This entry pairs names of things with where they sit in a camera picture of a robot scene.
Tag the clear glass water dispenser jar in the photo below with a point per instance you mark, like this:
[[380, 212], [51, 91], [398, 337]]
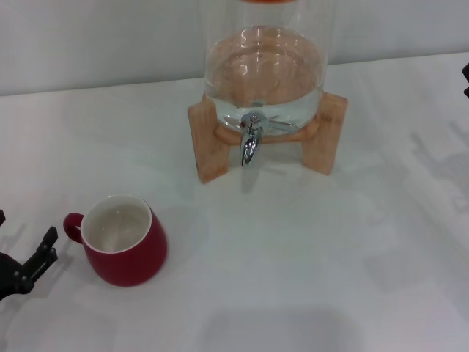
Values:
[[267, 73]]

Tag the wooden dispenser stand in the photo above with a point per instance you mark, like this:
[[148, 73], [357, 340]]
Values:
[[207, 146]]

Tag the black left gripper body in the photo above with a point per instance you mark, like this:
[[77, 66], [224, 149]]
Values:
[[11, 275]]

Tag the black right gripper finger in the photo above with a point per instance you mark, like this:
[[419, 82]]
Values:
[[466, 78]]

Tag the chrome faucet with lever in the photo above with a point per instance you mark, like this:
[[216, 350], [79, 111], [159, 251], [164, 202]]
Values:
[[250, 146]]

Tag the red ceramic cup white inside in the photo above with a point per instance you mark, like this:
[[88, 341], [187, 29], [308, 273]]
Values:
[[128, 256]]

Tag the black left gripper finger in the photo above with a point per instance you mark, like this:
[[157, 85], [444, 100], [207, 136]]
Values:
[[1, 217], [42, 256]]

